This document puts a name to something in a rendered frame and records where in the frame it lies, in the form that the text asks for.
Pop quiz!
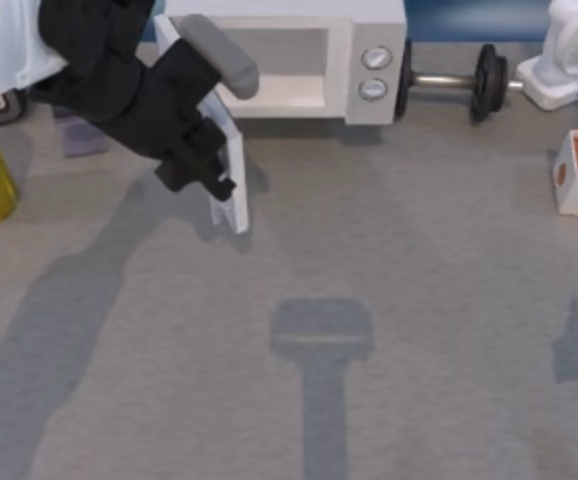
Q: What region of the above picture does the small gray device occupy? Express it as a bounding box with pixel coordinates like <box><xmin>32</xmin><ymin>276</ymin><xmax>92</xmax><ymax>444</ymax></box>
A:
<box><xmin>0</xmin><ymin>88</ymin><xmax>31</xmax><ymax>127</ymax></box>

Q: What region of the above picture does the white toy microwave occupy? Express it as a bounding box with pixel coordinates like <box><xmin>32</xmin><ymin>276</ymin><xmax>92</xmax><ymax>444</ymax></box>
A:
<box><xmin>163</xmin><ymin>0</ymin><xmax>409</xmax><ymax>126</ymax></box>

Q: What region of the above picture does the gray wrist camera box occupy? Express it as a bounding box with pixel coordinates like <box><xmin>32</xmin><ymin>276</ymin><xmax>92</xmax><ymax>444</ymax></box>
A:
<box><xmin>168</xmin><ymin>13</ymin><xmax>261</xmax><ymax>100</ymax></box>

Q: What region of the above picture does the black dumbbell metal bar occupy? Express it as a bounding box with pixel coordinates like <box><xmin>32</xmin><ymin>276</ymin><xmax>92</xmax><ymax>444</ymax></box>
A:
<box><xmin>395</xmin><ymin>39</ymin><xmax>525</xmax><ymax>126</ymax></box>

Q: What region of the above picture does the translucent purple block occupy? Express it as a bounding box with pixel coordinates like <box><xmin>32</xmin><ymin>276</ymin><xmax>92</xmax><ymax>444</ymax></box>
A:
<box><xmin>53</xmin><ymin>107</ymin><xmax>111</xmax><ymax>159</ymax></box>

